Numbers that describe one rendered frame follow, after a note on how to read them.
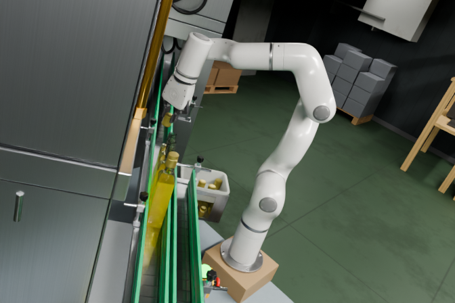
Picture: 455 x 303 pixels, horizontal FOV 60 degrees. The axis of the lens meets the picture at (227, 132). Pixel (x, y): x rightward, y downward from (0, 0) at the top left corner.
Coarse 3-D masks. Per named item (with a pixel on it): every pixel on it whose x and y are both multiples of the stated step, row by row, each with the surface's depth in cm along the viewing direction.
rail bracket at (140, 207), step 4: (144, 192) 127; (140, 196) 126; (144, 196) 125; (140, 200) 127; (144, 200) 127; (124, 204) 127; (128, 204) 127; (132, 204) 127; (136, 204) 128; (140, 204) 127; (144, 204) 128; (136, 208) 128; (140, 208) 127; (144, 208) 128; (140, 212) 129; (136, 216) 130; (140, 216) 130; (136, 220) 130; (140, 220) 131; (132, 224) 130; (136, 224) 130; (136, 228) 130
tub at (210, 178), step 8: (184, 168) 182; (192, 168) 183; (184, 176) 184; (200, 176) 185; (208, 176) 186; (216, 176) 186; (224, 176) 185; (208, 184) 187; (224, 184) 181; (216, 192) 171; (224, 192) 172
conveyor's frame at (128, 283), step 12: (156, 72) 267; (156, 84) 248; (144, 144) 194; (144, 156) 170; (144, 168) 162; (144, 180) 155; (132, 216) 153; (132, 240) 125; (132, 252) 120; (132, 264) 116; (132, 276) 113
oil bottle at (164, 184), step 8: (160, 176) 125; (168, 176) 125; (160, 184) 125; (168, 184) 125; (152, 192) 131; (160, 192) 126; (168, 192) 127; (152, 200) 128; (160, 200) 128; (168, 200) 128; (152, 208) 129; (160, 208) 129; (152, 216) 130; (160, 216) 131; (152, 224) 132; (160, 224) 132
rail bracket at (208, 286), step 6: (210, 270) 107; (210, 276) 105; (216, 276) 105; (204, 282) 107; (210, 282) 106; (204, 288) 106; (210, 288) 107; (216, 288) 108; (222, 288) 109; (204, 294) 108; (204, 300) 111
